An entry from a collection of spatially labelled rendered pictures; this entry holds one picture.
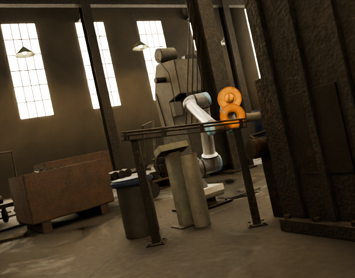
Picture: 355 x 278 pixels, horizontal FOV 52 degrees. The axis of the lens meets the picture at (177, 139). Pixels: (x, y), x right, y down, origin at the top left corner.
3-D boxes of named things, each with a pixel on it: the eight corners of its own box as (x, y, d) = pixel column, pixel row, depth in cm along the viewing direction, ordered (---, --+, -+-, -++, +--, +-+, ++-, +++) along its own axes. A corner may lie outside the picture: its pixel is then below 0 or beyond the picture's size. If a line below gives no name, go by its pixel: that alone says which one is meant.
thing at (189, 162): (214, 223, 254) (199, 151, 255) (200, 228, 248) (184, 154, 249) (205, 222, 265) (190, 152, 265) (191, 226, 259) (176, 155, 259)
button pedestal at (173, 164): (206, 220, 267) (188, 139, 268) (178, 230, 256) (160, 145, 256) (195, 219, 281) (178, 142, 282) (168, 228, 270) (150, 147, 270)
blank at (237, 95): (240, 85, 237) (239, 86, 240) (216, 87, 237) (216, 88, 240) (243, 108, 237) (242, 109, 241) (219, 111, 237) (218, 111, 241)
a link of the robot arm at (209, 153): (201, 171, 340) (189, 93, 318) (217, 167, 344) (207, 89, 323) (207, 177, 325) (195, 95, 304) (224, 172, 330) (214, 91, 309)
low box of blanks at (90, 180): (93, 209, 472) (82, 160, 473) (117, 210, 414) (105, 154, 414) (18, 231, 417) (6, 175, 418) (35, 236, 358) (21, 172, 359)
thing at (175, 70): (160, 173, 845) (135, 54, 848) (201, 162, 914) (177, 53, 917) (197, 169, 727) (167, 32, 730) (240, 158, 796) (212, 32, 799)
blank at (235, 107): (238, 132, 227) (238, 132, 231) (248, 109, 226) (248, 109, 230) (216, 122, 229) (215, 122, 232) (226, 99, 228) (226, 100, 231)
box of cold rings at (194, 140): (228, 165, 680) (218, 119, 681) (260, 162, 598) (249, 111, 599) (171, 180, 624) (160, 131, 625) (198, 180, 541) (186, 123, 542)
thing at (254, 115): (261, 120, 225) (260, 111, 225) (247, 122, 225) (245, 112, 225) (260, 121, 231) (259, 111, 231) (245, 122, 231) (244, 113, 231)
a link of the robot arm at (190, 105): (178, 95, 312) (209, 124, 255) (191, 92, 316) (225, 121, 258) (179, 107, 318) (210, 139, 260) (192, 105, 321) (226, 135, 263)
